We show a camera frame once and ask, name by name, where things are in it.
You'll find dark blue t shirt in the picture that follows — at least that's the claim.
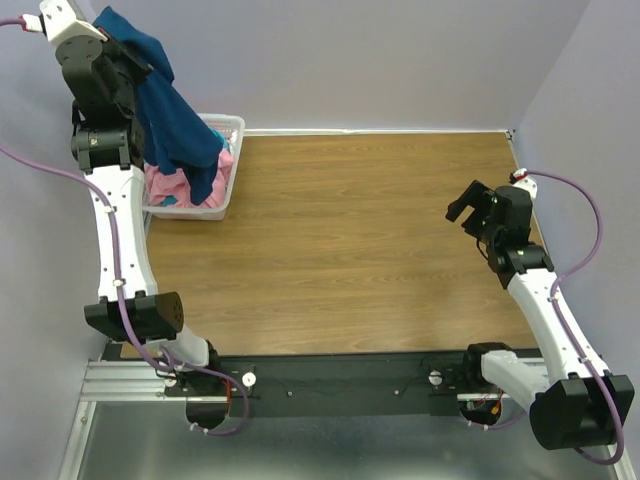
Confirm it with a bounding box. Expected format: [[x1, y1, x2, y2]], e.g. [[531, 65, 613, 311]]
[[92, 5, 224, 206]]

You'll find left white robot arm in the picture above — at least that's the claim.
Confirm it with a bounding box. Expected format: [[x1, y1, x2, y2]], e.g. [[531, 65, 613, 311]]
[[55, 33, 229, 396]]

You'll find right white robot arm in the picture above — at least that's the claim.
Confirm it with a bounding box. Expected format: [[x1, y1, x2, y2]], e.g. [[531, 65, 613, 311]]
[[445, 177, 635, 452]]

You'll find pink t shirt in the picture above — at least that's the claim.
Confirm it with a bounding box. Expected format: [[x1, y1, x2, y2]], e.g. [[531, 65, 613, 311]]
[[144, 149, 235, 209]]

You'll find white plastic laundry basket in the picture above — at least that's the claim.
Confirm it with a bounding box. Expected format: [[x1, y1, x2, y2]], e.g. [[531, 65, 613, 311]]
[[142, 113, 245, 221]]

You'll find teal t shirt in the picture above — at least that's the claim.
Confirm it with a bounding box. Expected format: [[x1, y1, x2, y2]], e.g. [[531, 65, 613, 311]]
[[145, 124, 226, 205]]

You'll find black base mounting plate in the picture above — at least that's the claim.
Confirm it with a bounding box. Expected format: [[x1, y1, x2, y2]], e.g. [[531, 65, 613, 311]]
[[164, 352, 546, 420]]

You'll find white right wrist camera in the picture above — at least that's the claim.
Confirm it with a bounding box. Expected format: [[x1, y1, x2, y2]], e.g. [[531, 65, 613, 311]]
[[509, 168, 538, 199]]

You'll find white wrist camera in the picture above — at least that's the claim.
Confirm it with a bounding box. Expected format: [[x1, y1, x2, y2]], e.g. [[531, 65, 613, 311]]
[[19, 0, 107, 47], [509, 168, 538, 199]]

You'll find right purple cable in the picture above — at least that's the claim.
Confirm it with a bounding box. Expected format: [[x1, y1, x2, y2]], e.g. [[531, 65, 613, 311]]
[[465, 169, 626, 466]]

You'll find purple cable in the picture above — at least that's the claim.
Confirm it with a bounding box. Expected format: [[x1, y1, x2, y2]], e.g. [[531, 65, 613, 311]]
[[0, 16, 251, 437], [465, 169, 626, 466]]

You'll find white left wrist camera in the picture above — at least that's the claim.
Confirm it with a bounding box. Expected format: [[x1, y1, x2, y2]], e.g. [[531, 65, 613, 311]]
[[19, 0, 107, 47]]

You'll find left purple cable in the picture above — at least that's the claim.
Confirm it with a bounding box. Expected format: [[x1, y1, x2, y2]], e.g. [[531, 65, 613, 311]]
[[0, 16, 251, 437]]

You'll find aluminium frame rail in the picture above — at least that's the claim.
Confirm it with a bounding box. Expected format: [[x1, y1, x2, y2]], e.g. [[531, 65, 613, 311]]
[[57, 357, 176, 480]]

